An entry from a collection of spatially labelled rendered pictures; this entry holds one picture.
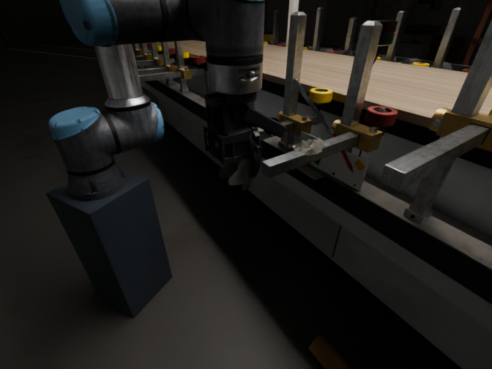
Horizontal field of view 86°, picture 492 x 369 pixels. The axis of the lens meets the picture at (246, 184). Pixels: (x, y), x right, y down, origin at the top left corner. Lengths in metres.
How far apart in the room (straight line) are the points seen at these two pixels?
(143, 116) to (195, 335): 0.91
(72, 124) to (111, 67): 0.21
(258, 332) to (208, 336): 0.21
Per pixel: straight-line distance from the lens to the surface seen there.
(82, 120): 0.95
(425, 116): 0.89
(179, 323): 1.33
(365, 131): 0.79
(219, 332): 1.28
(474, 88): 0.67
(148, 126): 1.01
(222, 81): 0.43
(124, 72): 0.98
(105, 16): 0.46
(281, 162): 0.59
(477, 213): 0.98
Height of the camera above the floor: 1.14
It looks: 33 degrees down
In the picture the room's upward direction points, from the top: straight up
